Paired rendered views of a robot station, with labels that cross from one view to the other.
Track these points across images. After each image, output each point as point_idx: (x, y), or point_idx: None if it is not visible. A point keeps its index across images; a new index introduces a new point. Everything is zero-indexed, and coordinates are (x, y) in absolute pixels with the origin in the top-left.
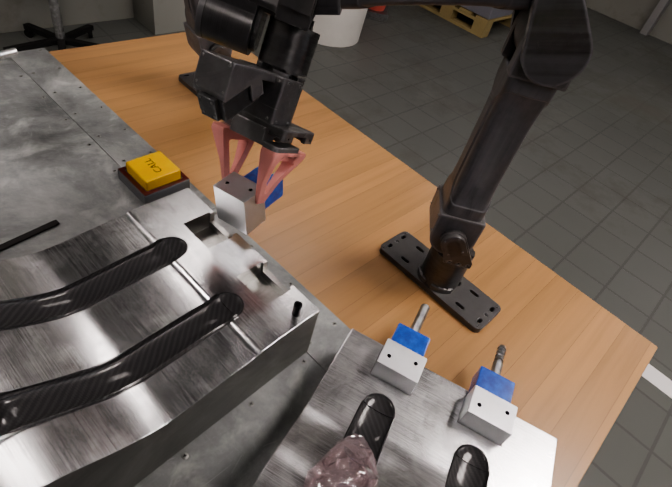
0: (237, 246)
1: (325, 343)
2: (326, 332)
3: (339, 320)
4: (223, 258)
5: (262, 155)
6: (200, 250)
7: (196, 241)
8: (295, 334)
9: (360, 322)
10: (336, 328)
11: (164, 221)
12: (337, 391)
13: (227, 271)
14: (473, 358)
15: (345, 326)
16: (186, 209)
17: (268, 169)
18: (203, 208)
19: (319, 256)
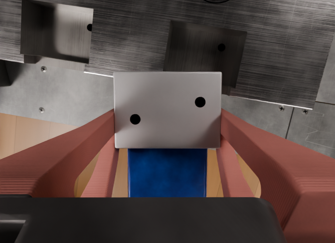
0: (140, 61)
1: (31, 81)
2: (40, 94)
3: (40, 118)
4: (136, 22)
5: (38, 166)
6: (177, 6)
7: (197, 17)
8: None
9: (25, 133)
10: (36, 107)
11: (276, 9)
12: None
13: (111, 5)
14: None
15: (31, 116)
16: (270, 63)
17: (30, 147)
18: (249, 88)
19: (120, 183)
